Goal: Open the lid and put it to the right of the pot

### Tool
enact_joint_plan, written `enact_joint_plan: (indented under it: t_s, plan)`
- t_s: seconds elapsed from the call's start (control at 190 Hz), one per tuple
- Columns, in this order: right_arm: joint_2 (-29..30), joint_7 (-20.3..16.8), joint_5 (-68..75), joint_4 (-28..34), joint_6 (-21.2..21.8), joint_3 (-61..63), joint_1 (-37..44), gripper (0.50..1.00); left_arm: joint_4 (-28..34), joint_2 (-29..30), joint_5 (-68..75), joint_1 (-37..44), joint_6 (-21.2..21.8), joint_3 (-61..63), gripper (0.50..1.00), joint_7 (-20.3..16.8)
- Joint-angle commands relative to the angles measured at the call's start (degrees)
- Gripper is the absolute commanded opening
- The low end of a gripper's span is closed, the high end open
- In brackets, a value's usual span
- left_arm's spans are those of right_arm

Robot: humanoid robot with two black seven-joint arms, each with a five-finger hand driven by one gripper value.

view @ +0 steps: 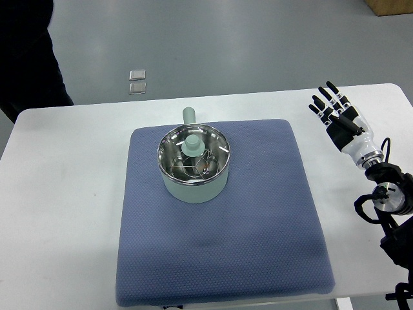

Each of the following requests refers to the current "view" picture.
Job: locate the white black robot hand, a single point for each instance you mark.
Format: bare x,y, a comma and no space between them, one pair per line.
346,126

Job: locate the glass lid green knob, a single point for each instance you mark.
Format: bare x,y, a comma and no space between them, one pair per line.
193,140

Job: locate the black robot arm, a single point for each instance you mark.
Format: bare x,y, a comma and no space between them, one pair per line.
391,197

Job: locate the mint green pot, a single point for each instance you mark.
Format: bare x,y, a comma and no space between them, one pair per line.
197,193

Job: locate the cardboard box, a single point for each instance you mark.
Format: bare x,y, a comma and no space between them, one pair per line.
390,7

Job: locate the blue textured mat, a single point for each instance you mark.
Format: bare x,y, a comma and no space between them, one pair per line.
260,236

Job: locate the lower metal floor plate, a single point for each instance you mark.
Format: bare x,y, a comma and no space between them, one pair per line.
137,88

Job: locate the metal floor plate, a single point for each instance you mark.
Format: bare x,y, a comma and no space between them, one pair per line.
137,75
137,88

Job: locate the upper metal floor plate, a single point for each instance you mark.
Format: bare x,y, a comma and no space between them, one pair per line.
137,75

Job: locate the person in dark clothes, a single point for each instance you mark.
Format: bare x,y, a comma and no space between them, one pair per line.
30,74

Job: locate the wire steaming rack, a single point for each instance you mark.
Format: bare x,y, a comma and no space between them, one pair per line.
196,168

